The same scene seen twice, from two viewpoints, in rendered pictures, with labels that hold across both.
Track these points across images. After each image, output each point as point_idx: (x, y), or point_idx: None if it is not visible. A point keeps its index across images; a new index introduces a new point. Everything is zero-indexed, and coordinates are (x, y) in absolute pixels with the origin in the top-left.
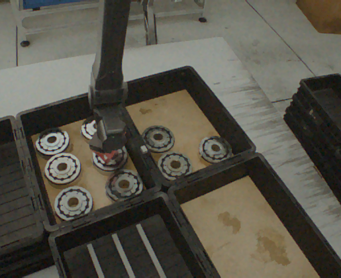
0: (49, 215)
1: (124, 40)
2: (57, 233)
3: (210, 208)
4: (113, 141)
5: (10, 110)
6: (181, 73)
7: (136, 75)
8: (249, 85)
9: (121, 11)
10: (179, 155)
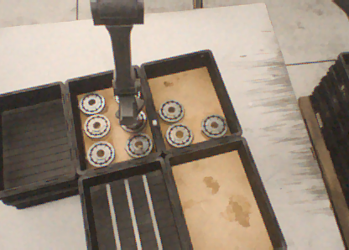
0: (83, 160)
1: (130, 65)
2: (85, 176)
3: (199, 171)
4: (127, 121)
5: (65, 65)
6: (201, 55)
7: (173, 42)
8: (274, 60)
9: (124, 53)
10: (184, 127)
